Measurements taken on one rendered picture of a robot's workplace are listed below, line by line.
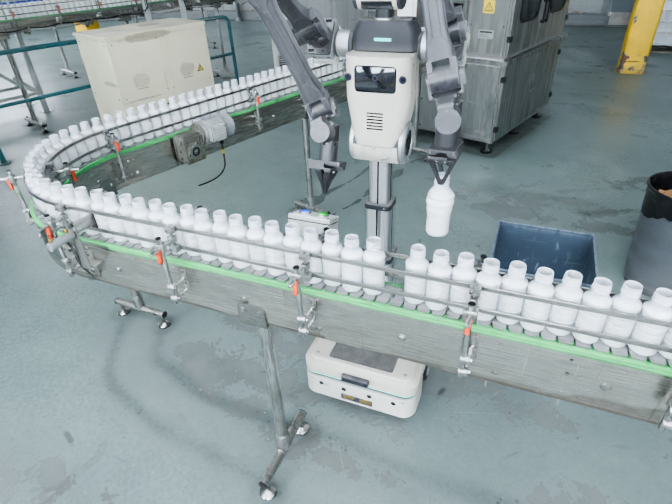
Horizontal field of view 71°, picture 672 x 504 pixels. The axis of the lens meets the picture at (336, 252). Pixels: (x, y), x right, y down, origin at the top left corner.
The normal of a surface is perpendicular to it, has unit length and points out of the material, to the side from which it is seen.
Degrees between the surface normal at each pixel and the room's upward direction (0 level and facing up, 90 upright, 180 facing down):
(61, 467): 0
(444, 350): 90
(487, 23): 90
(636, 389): 90
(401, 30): 90
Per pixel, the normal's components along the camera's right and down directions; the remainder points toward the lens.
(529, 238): -0.37, 0.52
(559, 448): -0.04, -0.83
